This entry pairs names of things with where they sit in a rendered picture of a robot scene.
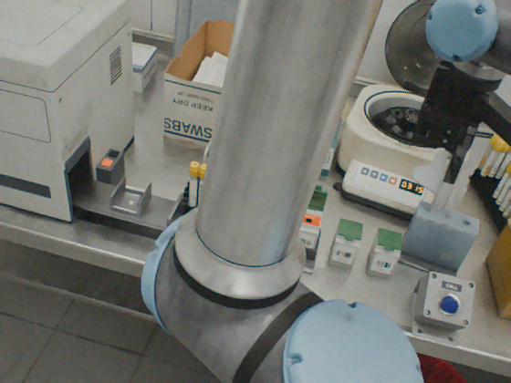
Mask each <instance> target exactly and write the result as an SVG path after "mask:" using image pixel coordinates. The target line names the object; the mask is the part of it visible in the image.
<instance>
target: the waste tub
mask: <svg viewBox="0 0 511 383"><path fill-rule="evenodd" d="M506 220H507V223H506V227H505V228H504V230H503V231H502V232H501V233H500V234H499V238H498V239H497V240H496V242H495V244H494V246H493V247H492V248H491V251H490V253H489V254H488V256H487V257H486V258H485V262H486V265H487V269H488V273H489V276H490V277H489V280H490V283H491V286H492V290H493V293H494V297H495V306H496V310H497V313H498V316H499V317H502V318H505V319H509V320H511V219H506Z"/></svg>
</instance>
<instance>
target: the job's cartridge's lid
mask: <svg viewBox="0 0 511 383"><path fill-rule="evenodd" d="M327 196H328V192H327V191H322V186H317V185H316V188H315V190H314V193H313V195H312V197H311V200H310V202H309V205H308V209H310V210H313V211H319V212H324V208H325V202H326V199H327Z"/></svg>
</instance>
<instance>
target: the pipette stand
mask: <svg viewBox="0 0 511 383"><path fill-rule="evenodd" d="M430 208H431V204H430V203H428V202H424V201H422V200H420V202H419V204H418V205H417V208H416V210H415V212H414V215H413V217H412V221H411V223H410V224H409V226H408V229H407V231H406V233H405V234H404V236H403V240H402V243H401V252H400V258H399V261H401V262H404V263H406V264H409V265H412V266H414V267H417V268H419V269H423V270H426V271H428V272H436V273H439V274H445V275H451V276H455V277H456V276H457V272H458V270H459V268H460V266H461V264H462V262H463V260H464V258H465V257H466V256H467V255H468V251H469V249H470V248H471V247H472V245H473V243H474V242H475V240H476V237H477V235H478V226H479V220H477V219H475V218H473V217H470V216H468V215H465V214H462V213H458V212H453V213H452V215H451V216H450V218H449V219H448V218H446V216H447V214H448V213H449V211H450V210H448V209H446V208H444V207H441V208H440V209H439V210H438V211H437V212H436V213H430V212H429V210H430Z"/></svg>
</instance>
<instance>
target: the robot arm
mask: <svg viewBox="0 0 511 383"><path fill-rule="evenodd" d="M383 1H384V0H239V4H238V12H237V16H236V20H235V28H234V32H233V36H232V41H231V45H230V49H229V54H228V62H227V66H226V71H225V75H224V83H223V87H222V91H221V96H220V99H219V104H218V108H217V117H216V121H215V125H214V134H213V137H212V142H211V146H210V150H209V155H208V159H207V163H206V172H205V176H204V181H203V188H202V193H201V197H200V201H199V206H197V207H195V208H194V209H192V210H190V211H189V212H188V213H187V214H186V215H183V216H181V217H180V218H178V220H176V221H175V222H174V223H172V224H171V225H169V227H168V228H167V229H166V230H165V231H164V232H163V233H162V234H160V237H159V238H158V240H157V241H156V243H155V244H156V245H157V247H156V249H155V250H154V251H153V252H151V253H149V254H148V256H147V259H146V261H145V263H144V266H143V272H142V276H141V292H142V297H143V299H144V302H145V305H146V306H147V307H148V308H149V310H150V311H151V312H152V313H153V314H154V316H155V317H156V319H157V321H158V323H159V324H160V325H161V326H162V327H163V328H164V330H165V331H166V332H167V333H169V334H170V335H173V336H175V337H176V338H177V339H178V340H179V341H180V342H181V343H182V344H183V345H184V346H185V347H186V348H187V349H188V350H190V351H191V352H193V354H194V355H195V356H196V357H197V358H198V359H199V360H201V361H202V363H203V364H204V365H205V366H206V367H207V368H209V369H210V370H211V372H212V373H213V374H214V375H215V376H216V377H218V378H219V379H220V381H222V382H223V383H423V378H422V372H421V363H420V361H419V358H418V357H417V355H416V353H415V351H414V347H413V346H412V344H411V342H410V341H409V339H408V337H407V336H406V335H405V334H404V333H403V332H402V330H400V328H399V327H398V326H397V325H396V324H395V323H393V322H392V320H391V319H390V318H389V317H387V316H386V315H384V314H383V313H382V312H380V311H379V310H377V309H376V308H375V307H371V306H369V305H366V304H363V303H361V302H359V301H354V302H353V303H352V304H349V303H347V301H346V300H330V301H324V300H323V299H322V298H321V297H320V296H319V295H317V294H316V293H315V292H313V291H312V290H310V289H309V288H308V287H307V286H305V284H302V283H301V282H300V281H299V279H300V277H301V275H302V274H303V271H304V268H305V257H306V255H305V246H304V244H303V242H302V240H301V238H300V236H299V235H298V232H299V229H300V226H301V225H302V222H303V220H304V217H305V216H306V210H307V208H308V205H309V202H310V200H311V197H312V195H313V193H314V190H315V188H316V184H317V181H318V177H319V175H320V173H321V171H322V168H323V166H324V164H325V159H326V156H327V155H328V152H329V148H330V146H331V143H332V141H333V139H334V134H335V132H336V129H337V127H338V125H339V121H340V119H341V117H342V111H343V109H344V108H345V105H346V103H347V100H348V98H349V94H350V90H351V88H352V85H353V82H354V80H355V78H356V76H357V74H358V72H359V66H360V63H361V60H362V58H363V57H364V54H365V51H366V47H367V45H368V42H369V40H370V36H371V34H372V32H373V27H374V25H375V23H376V20H377V18H378V16H379V13H380V11H381V6H382V3H383ZM425 33H426V36H427V40H428V42H429V45H430V46H431V47H432V49H433V52H434V53H435V54H437V55H439V56H440V60H439V62H438V64H437V67H436V69H435V70H434V75H433V78H432V81H431V84H430V86H429V87H428V88H427V93H426V96H425V97H424V100H423V103H422V105H421V110H420V113H419V114H418V117H417V119H419V120H418V121H417V124H416V126H415V129H414V131H413V135H412V140H413V141H417V142H420V143H421V144H422V145H423V146H425V147H428V148H430V149H433V150H437V147H439V148H442V149H444V150H439V151H438V152H437V153H436V154H435V156H434V159H433V161H432V163H431V164H430V165H426V166H420V167H416V168H414V170H413V171H412V178H413V179H414V181H415V182H417V183H418V184H420V185H421V186H423V187H424V188H426V189H427V190H429V191H430V192H431V193H433V194H435V198H434V200H433V204H432V206H431V211H430V213H436V212H437V211H438V210H439V209H440V208H441V207H442V206H443V205H445V203H446V200H447V197H448V195H449V194H450V192H451V189H452V188H453V186H454V182H455V180H456V177H457V176H458V174H459V171H460V169H462V164H463V162H464V159H465V156H466V153H467V152H468V151H469V149H470V147H471V145H472V143H473V142H474V139H475V136H476V132H477V130H478V125H479V124H481V123H482V122H484V124H485V125H487V126H488V127H489V128H490V129H491V130H492V131H493V132H494V133H495V134H497V135H498V136H499V138H500V139H502V140H503V141H504V142H505V143H506V144H507V145H508V146H509V147H510V148H511V107H510V106H508V105H507V104H506V103H505V101H504V100H502V99H501V98H500V97H499V96H498V95H497V94H496V93H495V91H496V90H497V89H498V88H499V86H500V84H501V83H502V81H503V79H504V77H505V76H506V75H508V76H511V0H437V1H436V3H435V4H434V5H433V6H432V8H431V10H430V13H428V17H427V20H426V25H425ZM425 104H428V105H427V106H426V105H425ZM447 159H449V160H448V161H447ZM446 161H447V164H446ZM445 165H446V168H445ZM444 168H445V172H443V170H444Z"/></svg>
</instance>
